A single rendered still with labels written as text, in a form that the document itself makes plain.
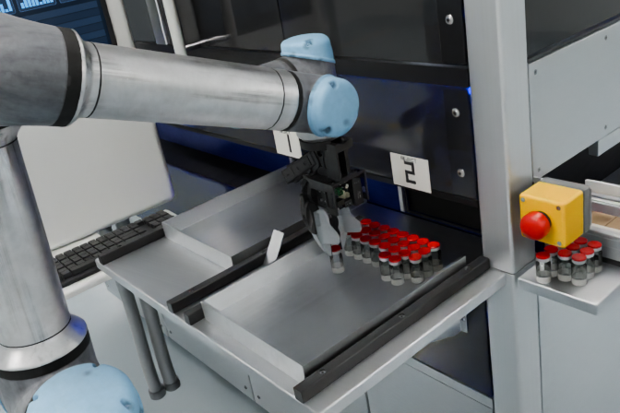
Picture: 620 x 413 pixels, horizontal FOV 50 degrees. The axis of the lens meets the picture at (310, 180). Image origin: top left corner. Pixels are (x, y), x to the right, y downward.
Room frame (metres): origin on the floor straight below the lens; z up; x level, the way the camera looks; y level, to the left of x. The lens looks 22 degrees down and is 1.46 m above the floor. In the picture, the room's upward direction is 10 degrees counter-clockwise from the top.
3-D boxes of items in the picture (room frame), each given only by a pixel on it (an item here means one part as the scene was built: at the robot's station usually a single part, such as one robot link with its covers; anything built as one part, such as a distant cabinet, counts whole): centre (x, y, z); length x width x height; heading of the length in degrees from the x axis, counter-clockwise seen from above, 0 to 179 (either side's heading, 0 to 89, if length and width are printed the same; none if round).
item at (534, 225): (0.83, -0.31, 1.00); 0.04 x 0.04 x 0.04; 37
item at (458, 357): (1.73, 0.34, 0.73); 1.98 x 0.01 x 0.25; 37
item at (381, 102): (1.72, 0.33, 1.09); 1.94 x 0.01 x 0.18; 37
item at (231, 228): (1.26, 0.10, 0.90); 0.34 x 0.26 x 0.04; 127
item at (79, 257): (1.39, 0.50, 0.82); 0.40 x 0.14 x 0.02; 125
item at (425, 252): (1.00, -0.11, 0.91); 0.18 x 0.02 x 0.05; 36
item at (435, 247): (1.01, -0.13, 0.91); 0.18 x 0.02 x 0.05; 36
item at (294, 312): (0.92, -0.01, 0.90); 0.34 x 0.26 x 0.04; 126
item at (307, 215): (0.98, 0.00, 1.01); 0.05 x 0.02 x 0.09; 126
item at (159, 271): (1.08, 0.06, 0.87); 0.70 x 0.48 x 0.02; 37
